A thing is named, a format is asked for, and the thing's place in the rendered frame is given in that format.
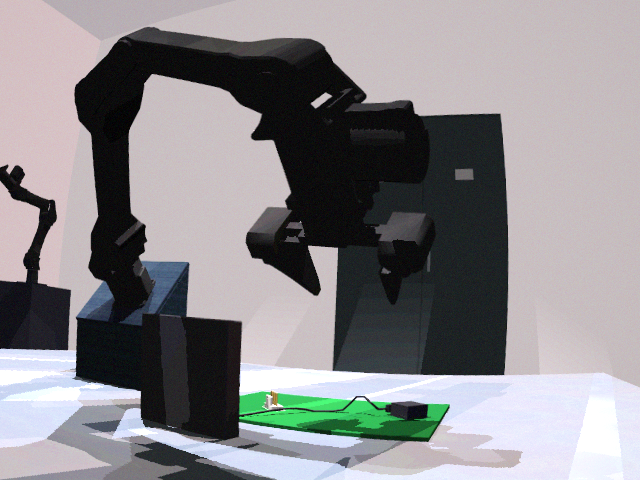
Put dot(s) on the green circuit board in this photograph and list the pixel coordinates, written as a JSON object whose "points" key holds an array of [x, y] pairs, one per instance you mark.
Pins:
{"points": [[359, 419]]}

